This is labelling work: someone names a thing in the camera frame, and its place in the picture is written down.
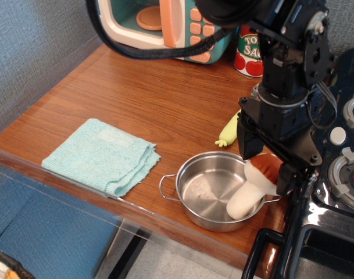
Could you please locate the black toy stove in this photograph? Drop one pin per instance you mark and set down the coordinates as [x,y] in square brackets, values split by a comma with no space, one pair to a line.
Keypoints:
[318,240]

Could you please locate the toy microwave teal and cream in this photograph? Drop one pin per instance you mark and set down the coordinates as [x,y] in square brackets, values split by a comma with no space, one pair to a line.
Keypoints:
[154,24]

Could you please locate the spoon with green handle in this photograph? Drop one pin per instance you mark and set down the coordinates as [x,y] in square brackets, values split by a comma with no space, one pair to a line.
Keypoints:
[229,133]

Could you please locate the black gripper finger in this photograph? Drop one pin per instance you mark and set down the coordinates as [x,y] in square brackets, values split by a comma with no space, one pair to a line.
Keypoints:
[291,176]
[248,140]

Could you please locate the light blue folded towel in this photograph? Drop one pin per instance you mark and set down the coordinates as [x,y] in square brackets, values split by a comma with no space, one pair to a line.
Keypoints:
[103,157]

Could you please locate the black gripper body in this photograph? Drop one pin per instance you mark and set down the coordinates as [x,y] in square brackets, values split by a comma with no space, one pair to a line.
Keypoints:
[285,125]

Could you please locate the stainless steel pot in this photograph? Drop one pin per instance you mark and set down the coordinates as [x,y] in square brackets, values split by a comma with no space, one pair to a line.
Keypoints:
[205,183]

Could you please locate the orange plush object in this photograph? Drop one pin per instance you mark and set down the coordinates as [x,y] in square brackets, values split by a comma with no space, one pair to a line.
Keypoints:
[10,274]

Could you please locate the tomato sauce can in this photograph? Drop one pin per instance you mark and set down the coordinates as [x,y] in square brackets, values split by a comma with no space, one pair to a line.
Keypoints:
[248,60]

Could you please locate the plush brown white mushroom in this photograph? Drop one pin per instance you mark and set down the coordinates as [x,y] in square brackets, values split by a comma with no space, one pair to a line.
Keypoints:
[261,173]

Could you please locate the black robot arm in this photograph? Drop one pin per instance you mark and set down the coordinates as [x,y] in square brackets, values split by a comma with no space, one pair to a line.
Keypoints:
[293,45]

